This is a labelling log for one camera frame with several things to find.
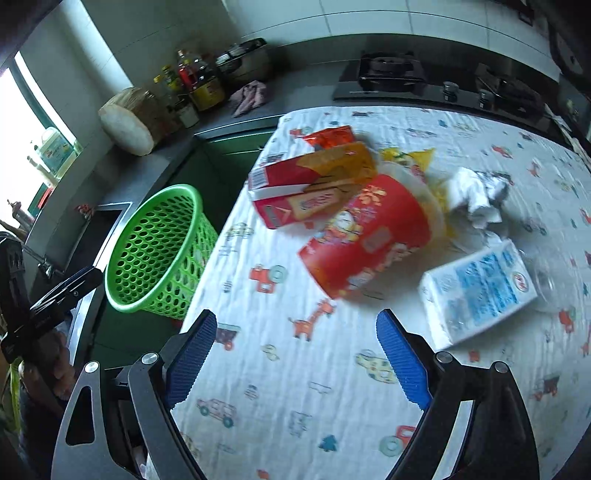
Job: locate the yellow label sauce bottle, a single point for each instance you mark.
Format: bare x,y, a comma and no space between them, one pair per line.
205,86

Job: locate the clear plastic cup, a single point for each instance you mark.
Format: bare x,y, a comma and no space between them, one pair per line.
553,280

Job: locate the white blue milk carton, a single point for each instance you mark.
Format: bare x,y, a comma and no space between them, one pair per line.
469,296

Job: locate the person's left hand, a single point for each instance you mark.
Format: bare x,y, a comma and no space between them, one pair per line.
50,378

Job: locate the red instant noodle cup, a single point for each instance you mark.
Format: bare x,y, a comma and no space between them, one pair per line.
391,218

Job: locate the steel cooking pot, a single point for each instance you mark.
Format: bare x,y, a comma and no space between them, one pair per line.
245,62

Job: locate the white cartoon print tablecloth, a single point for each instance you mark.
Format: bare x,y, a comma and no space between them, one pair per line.
298,386

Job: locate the green cabinet door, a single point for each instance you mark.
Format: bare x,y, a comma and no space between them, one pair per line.
218,168

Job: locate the green plastic waste basket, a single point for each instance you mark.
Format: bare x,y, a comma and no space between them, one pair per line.
160,255

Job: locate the red yellow tea bottle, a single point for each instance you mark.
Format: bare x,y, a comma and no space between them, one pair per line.
299,188

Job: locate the red foil snack wrapper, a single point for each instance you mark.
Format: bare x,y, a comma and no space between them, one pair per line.
330,137

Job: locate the pink dish rag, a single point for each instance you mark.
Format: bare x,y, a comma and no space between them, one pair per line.
249,97

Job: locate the grey white paper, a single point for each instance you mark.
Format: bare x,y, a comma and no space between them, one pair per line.
480,193

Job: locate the black gas stove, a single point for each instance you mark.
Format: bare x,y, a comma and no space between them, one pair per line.
482,91

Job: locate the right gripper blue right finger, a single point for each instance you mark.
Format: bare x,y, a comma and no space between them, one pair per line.
433,381

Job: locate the small white label jar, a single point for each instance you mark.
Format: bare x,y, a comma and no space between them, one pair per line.
186,113

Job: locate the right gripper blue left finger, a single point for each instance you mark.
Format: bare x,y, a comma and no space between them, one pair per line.
159,381

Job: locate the yellow snack bag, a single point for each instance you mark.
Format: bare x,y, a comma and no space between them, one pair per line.
418,162

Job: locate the round wooden chopping block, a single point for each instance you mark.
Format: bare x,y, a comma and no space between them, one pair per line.
135,121

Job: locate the red cap sauce bottle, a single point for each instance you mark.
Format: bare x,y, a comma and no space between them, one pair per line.
185,70

